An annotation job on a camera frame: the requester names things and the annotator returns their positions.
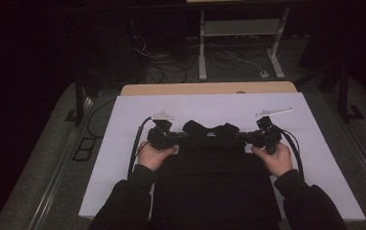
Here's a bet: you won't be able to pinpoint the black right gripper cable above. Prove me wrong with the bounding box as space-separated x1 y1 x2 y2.
280 127 305 181

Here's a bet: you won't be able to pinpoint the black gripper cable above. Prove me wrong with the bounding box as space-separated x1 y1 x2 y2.
280 127 305 181
126 116 153 180

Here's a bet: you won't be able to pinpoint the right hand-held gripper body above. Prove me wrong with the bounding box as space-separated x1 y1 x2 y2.
253 107 294 156

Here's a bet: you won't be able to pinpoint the white floor cable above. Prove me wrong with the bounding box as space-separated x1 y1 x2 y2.
208 44 265 74

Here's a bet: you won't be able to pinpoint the black floor cable loop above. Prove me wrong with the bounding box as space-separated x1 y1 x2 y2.
86 99 117 139

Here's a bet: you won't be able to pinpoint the person's right hand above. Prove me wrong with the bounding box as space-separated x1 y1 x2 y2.
251 143 294 179

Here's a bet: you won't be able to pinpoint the white metal stand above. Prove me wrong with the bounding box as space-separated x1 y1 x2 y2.
198 6 290 81

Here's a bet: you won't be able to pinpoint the black metal stand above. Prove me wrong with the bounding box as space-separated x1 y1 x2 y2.
294 61 366 124
65 68 93 126

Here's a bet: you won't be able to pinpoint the metal floor rail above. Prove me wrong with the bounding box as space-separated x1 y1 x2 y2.
324 92 366 205
27 95 94 230

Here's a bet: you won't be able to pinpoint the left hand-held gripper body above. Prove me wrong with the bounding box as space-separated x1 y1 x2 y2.
146 109 174 151

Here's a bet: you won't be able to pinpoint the black floor socket box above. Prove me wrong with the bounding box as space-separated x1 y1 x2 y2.
72 137 97 162

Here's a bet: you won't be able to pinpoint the black tangled floor cables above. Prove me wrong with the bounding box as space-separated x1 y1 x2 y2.
144 60 190 84

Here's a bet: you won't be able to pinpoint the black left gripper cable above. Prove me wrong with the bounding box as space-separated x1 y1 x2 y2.
126 116 153 180

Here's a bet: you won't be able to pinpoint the black tank top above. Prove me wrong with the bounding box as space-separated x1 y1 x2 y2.
150 119 283 230

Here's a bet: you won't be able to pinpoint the person's left hand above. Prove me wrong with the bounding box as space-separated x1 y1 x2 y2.
136 142 177 173

